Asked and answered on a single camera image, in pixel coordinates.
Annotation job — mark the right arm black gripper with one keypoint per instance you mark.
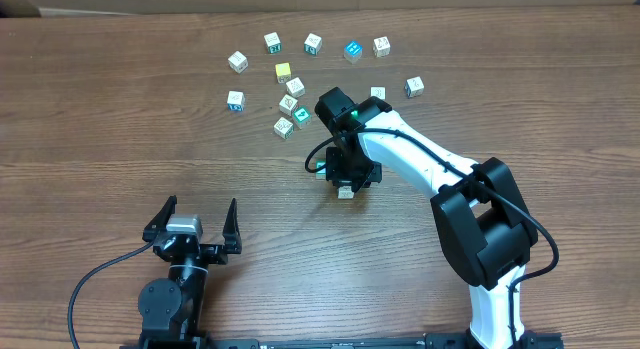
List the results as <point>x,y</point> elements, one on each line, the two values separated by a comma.
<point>353,175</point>

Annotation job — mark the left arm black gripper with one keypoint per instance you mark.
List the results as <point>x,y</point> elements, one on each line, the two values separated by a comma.
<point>201,250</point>

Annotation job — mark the green 7 wooden block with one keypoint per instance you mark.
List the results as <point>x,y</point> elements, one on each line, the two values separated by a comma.
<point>321,170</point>

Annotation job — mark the wooden block blue T side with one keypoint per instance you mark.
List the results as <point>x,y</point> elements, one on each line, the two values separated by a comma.
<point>345,192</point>

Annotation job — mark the plain wooden block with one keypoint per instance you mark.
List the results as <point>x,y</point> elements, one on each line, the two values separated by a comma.
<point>379,92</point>
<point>295,87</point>

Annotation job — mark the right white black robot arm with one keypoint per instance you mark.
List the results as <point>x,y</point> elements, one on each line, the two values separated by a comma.
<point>483,224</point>

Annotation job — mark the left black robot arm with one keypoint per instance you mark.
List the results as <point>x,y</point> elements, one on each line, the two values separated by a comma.
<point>171,307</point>

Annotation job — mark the green 4 wooden block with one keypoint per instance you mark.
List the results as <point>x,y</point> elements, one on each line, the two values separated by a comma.
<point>301,117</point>

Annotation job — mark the wooden elephant block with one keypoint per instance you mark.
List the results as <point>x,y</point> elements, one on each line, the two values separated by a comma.
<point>283,128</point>

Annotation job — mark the wooden block red K side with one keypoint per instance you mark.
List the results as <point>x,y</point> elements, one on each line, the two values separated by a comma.
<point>288,105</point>

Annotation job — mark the yellow top wooden block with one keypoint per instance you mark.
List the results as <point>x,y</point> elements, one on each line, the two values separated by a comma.
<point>283,72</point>

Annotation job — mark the blue top wooden block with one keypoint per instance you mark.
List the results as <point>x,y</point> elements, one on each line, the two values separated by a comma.
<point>352,52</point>

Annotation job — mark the wooden block teal Q side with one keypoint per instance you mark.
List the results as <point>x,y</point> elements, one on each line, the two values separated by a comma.
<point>312,44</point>

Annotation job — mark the wooden block top right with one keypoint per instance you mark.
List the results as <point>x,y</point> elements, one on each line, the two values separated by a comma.
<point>381,46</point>

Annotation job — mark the wooden block top left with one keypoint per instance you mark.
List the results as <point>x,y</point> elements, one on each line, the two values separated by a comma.
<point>238,62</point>

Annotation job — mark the cardboard board at back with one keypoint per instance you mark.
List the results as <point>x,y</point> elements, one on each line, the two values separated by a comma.
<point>320,0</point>

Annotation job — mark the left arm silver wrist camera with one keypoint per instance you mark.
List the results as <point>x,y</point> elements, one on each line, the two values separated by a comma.
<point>189,224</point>

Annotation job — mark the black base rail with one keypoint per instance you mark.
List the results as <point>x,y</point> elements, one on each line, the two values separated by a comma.
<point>428,341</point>

